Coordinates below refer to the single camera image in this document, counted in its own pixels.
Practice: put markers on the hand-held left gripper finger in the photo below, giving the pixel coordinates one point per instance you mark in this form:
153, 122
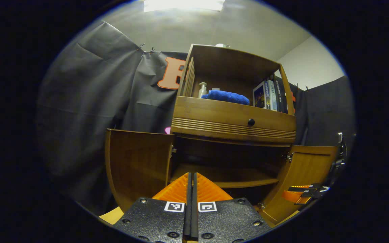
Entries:
195, 219
187, 219

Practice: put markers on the black backdrop cloth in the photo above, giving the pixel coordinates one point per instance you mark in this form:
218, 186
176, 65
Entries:
89, 101

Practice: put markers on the clear pump bottle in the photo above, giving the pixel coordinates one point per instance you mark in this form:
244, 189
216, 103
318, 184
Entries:
202, 91

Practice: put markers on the wooden cabinet door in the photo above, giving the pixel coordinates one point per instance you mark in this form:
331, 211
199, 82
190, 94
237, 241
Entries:
309, 165
137, 162

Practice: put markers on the black round drawer knob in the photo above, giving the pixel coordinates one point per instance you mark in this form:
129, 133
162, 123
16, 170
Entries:
251, 122

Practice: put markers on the pale spine book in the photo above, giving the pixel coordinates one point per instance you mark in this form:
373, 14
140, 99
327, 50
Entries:
273, 96

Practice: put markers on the blue folded towel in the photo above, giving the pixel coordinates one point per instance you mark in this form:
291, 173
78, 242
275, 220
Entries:
228, 97

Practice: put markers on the small white object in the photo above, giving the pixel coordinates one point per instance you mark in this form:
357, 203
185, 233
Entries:
221, 45

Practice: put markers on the wooden inner cabinet shelf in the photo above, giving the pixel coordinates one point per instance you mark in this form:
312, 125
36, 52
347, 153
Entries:
241, 177

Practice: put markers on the metal door hinge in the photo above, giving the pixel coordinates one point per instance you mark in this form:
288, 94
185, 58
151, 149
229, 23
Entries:
288, 157
261, 205

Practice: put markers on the picture cover book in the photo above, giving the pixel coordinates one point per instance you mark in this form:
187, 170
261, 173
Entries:
260, 96

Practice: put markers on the wooden cabinet drawer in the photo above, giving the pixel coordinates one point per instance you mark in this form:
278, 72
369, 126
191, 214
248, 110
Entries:
214, 113

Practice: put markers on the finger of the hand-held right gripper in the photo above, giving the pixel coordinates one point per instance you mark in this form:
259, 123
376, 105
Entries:
292, 196
316, 187

